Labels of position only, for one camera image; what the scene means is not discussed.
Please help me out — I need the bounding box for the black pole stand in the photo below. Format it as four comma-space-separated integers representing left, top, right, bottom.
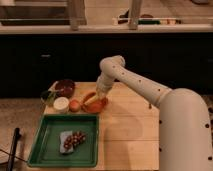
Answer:
6, 128, 21, 171

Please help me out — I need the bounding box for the green plastic tray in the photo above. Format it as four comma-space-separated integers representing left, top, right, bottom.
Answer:
27, 114, 99, 168

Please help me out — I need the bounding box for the red bowl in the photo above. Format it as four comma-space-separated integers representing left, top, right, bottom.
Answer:
81, 92, 108, 113

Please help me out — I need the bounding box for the dark maroon bowl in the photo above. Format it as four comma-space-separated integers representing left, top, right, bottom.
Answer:
55, 79, 75, 98

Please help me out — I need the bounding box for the white round container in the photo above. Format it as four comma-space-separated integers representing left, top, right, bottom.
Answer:
53, 97, 69, 113

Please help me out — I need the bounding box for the grey cloth in tray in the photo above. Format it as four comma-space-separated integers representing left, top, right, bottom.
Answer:
59, 131, 74, 154

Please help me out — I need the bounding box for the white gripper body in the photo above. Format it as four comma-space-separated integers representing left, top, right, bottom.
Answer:
96, 76, 114, 99

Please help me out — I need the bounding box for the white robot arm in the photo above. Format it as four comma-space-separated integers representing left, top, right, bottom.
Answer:
97, 55, 213, 171

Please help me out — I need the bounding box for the orange fruit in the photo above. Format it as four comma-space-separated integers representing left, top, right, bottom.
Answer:
69, 100, 81, 112

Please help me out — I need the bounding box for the red grape bunch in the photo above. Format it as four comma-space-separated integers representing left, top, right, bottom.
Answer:
65, 132, 86, 148

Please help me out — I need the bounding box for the yellow banana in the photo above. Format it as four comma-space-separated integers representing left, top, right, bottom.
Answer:
84, 95, 100, 105

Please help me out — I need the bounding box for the green vegetable item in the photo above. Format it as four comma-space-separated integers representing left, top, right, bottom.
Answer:
40, 91, 56, 106

